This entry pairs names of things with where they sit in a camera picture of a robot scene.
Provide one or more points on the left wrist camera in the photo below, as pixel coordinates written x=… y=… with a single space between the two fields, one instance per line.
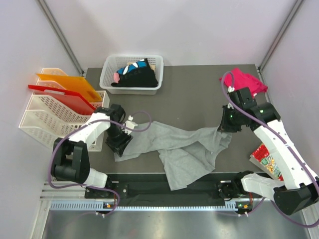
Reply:
x=130 y=124

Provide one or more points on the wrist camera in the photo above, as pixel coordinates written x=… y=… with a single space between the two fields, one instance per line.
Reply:
x=242 y=98
x=130 y=124

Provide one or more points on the white plastic laundry basket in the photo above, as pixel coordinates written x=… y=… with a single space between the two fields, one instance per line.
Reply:
x=115 y=62

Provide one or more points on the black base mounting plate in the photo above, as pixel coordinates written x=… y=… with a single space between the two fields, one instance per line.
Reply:
x=158 y=193

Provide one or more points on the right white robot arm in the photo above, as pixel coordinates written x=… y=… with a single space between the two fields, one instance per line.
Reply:
x=299 y=187

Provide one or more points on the black t shirt with print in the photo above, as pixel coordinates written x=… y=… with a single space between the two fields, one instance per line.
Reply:
x=138 y=74

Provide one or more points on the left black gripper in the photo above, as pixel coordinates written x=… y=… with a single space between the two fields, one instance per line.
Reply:
x=118 y=147

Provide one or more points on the red patterned book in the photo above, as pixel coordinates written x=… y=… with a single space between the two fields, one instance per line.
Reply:
x=264 y=160

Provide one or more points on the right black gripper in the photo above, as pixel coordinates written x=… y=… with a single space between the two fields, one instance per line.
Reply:
x=225 y=126

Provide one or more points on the orange plastic folder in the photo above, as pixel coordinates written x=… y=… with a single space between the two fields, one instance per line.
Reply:
x=74 y=83

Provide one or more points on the red plastic folder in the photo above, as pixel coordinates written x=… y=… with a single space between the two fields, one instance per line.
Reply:
x=71 y=99

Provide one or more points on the pink folded t shirt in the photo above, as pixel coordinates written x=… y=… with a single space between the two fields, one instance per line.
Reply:
x=243 y=80

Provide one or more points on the grey t shirt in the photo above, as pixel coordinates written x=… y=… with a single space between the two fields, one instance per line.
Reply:
x=186 y=155

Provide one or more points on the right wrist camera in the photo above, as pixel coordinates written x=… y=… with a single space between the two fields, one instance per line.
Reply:
x=242 y=98

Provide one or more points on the grey slotted cable duct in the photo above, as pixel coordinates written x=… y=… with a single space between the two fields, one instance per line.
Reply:
x=230 y=206

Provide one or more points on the white plastic file organizer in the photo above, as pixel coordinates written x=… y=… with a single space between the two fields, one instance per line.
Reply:
x=45 y=119

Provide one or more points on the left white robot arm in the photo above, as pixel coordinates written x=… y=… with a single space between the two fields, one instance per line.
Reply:
x=70 y=156

